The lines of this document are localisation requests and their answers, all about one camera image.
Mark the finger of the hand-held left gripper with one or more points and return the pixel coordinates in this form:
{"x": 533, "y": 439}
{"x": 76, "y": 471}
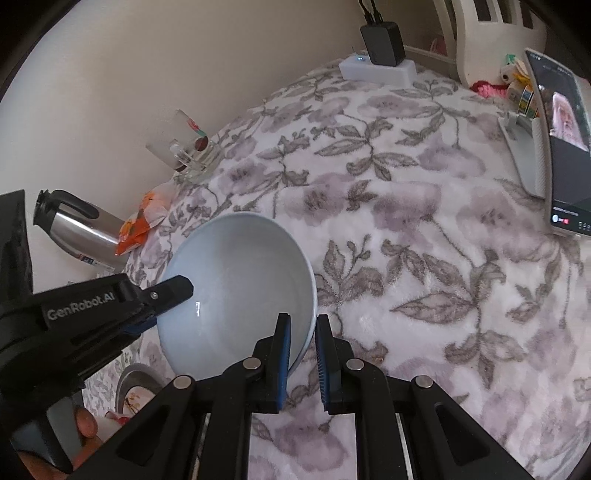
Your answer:
{"x": 141, "y": 325}
{"x": 171, "y": 290}

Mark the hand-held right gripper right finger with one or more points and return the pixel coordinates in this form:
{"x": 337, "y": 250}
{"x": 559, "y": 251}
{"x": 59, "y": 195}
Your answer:
{"x": 322, "y": 364}

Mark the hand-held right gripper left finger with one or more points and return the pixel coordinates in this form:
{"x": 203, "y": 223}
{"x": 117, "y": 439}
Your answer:
{"x": 284, "y": 360}

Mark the stainless steel plate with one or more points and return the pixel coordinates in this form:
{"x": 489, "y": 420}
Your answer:
{"x": 138, "y": 376}

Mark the light blue bowl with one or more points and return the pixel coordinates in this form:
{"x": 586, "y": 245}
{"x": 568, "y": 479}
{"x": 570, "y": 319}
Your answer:
{"x": 240, "y": 286}

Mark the black rim ginkgo plate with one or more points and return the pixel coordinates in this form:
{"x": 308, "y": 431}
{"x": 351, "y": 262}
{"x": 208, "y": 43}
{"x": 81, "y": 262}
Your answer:
{"x": 136, "y": 398}

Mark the person's left hand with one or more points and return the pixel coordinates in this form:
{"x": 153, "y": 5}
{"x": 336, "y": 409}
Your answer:
{"x": 85, "y": 427}

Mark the orange snack packet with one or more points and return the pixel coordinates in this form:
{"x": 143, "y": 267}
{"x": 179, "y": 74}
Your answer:
{"x": 152, "y": 205}
{"x": 131, "y": 235}

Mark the stainless steel thermos jug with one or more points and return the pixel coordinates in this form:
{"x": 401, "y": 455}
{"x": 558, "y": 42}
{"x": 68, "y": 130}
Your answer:
{"x": 83, "y": 230}

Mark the clear glass mug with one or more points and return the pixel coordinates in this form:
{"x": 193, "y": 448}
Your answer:
{"x": 184, "y": 138}

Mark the grey floral tablecloth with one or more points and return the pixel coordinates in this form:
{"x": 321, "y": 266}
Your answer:
{"x": 415, "y": 230}

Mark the white phone stand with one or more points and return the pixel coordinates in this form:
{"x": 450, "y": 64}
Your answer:
{"x": 526, "y": 157}

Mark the white power strip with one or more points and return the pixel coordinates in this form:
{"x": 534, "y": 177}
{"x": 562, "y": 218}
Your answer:
{"x": 392, "y": 74}

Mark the black smartphone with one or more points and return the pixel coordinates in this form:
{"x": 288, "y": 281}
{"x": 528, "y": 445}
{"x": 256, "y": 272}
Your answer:
{"x": 568, "y": 184}

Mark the red knitted item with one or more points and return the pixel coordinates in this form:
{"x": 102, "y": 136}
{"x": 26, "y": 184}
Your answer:
{"x": 487, "y": 88}

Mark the black charger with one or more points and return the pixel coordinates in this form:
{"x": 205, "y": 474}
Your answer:
{"x": 381, "y": 44}

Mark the white cutout shelf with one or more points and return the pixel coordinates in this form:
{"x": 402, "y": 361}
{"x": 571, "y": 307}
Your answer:
{"x": 466, "y": 46}

